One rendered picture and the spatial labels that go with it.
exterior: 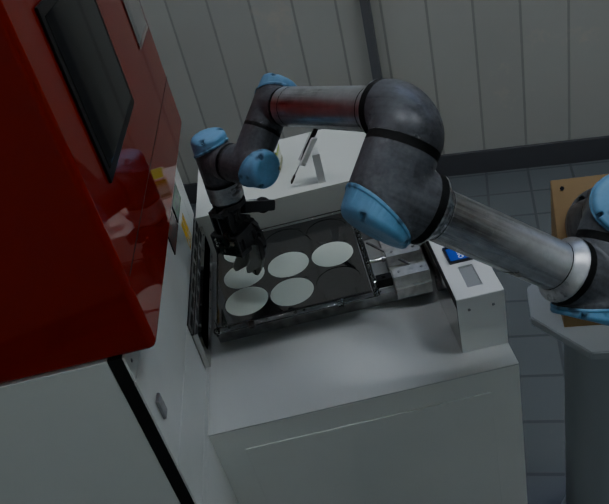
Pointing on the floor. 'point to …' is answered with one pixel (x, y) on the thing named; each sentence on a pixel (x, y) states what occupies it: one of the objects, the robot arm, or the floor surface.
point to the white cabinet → (389, 449)
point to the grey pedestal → (597, 406)
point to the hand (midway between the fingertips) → (257, 267)
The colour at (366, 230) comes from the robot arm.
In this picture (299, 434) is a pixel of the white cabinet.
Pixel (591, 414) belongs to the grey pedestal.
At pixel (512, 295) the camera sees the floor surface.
